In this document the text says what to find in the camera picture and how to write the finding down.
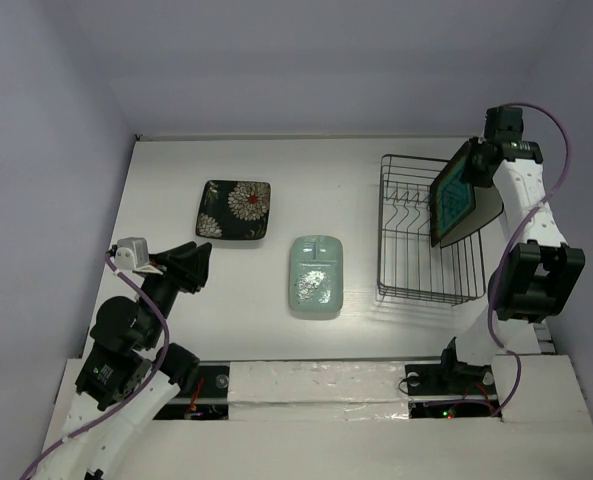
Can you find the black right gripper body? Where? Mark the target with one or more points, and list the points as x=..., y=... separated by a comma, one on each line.
x=477, y=159

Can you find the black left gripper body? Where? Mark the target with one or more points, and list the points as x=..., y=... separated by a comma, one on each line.
x=183, y=275

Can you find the white round plate black rim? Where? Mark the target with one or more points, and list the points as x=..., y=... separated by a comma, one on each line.
x=476, y=220

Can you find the teal green square plate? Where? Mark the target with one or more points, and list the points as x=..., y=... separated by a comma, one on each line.
x=449, y=179

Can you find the light blue patterned plate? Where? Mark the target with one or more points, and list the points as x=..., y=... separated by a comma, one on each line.
x=316, y=280

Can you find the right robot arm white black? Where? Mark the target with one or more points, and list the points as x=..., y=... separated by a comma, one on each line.
x=538, y=269

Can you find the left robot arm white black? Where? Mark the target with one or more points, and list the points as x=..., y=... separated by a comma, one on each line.
x=133, y=368

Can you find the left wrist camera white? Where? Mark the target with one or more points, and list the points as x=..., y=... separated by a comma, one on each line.
x=131, y=254

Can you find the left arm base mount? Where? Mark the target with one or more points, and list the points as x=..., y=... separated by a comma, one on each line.
x=207, y=400

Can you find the grey wire dish rack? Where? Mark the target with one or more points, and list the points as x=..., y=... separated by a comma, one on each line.
x=409, y=267

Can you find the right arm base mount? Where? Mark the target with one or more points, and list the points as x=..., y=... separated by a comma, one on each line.
x=451, y=385

